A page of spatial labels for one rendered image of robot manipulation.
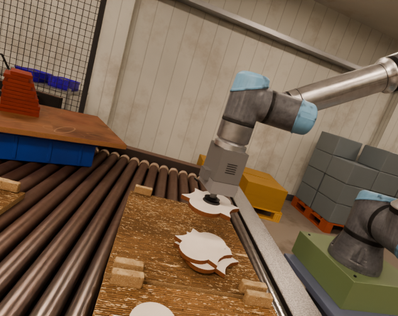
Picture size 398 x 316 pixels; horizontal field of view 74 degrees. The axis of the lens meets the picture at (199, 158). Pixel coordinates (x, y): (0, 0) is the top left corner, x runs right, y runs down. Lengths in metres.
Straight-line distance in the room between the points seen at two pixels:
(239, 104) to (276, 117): 0.08
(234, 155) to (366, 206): 0.47
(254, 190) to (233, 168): 3.00
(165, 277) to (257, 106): 0.40
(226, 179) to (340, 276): 0.48
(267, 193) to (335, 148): 1.39
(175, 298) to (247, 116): 0.38
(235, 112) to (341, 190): 3.70
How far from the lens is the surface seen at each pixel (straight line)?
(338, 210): 4.30
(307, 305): 0.76
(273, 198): 3.71
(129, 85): 4.06
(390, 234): 0.83
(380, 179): 4.54
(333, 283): 0.93
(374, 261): 0.95
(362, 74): 0.82
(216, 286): 0.62
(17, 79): 1.19
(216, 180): 0.58
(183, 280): 0.60
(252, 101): 0.57
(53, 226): 0.73
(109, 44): 3.95
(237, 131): 0.57
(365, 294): 0.94
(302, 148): 4.95
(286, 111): 0.59
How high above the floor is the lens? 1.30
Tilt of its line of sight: 13 degrees down
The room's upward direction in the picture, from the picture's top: 18 degrees clockwise
